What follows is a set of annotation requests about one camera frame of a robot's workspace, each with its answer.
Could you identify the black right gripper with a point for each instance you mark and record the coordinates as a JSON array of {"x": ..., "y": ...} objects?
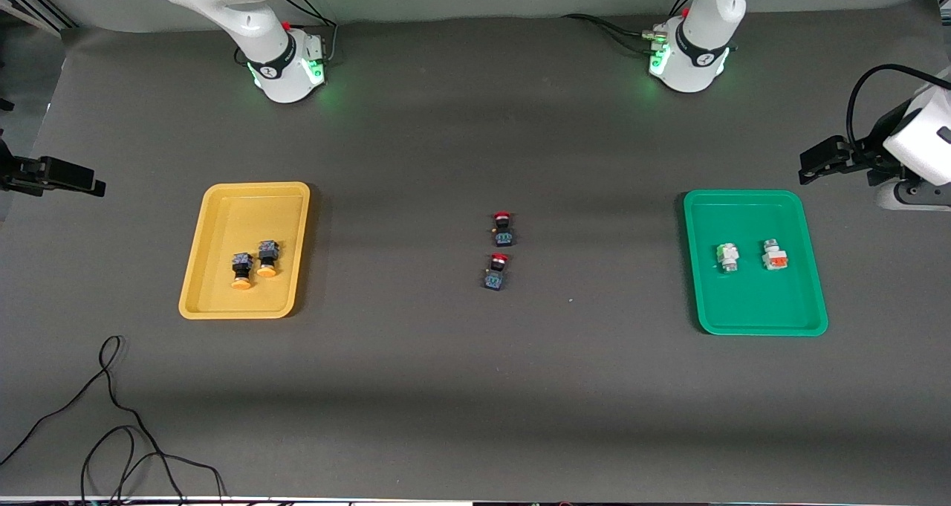
[{"x": 21, "y": 172}]

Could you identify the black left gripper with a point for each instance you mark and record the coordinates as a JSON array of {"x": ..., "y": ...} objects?
[{"x": 874, "y": 151}]

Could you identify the white button with orange block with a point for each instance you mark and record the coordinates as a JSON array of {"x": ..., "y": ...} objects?
[{"x": 776, "y": 256}]

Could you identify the white button with green block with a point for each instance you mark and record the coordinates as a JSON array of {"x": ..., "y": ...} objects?
[{"x": 727, "y": 257}]

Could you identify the yellow push button black body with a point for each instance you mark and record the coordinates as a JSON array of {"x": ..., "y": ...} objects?
[
  {"x": 268, "y": 257},
  {"x": 241, "y": 268}
]

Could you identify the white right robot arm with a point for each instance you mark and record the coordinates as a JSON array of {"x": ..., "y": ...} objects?
[{"x": 275, "y": 67}]

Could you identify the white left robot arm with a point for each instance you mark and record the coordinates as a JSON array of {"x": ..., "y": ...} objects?
[{"x": 698, "y": 60}]

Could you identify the black background fixture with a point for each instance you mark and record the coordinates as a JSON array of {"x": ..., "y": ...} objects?
[{"x": 6, "y": 105}]

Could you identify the green plastic tray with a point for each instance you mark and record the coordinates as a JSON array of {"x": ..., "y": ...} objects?
[{"x": 754, "y": 305}]

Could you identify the yellow plastic tray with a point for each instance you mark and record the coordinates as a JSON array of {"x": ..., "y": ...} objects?
[{"x": 223, "y": 298}]

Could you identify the red push button black body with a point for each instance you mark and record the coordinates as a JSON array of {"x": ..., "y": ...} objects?
[
  {"x": 495, "y": 276},
  {"x": 504, "y": 231}
]

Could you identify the aluminium frame rail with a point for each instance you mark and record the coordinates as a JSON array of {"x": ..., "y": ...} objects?
[{"x": 30, "y": 4}]

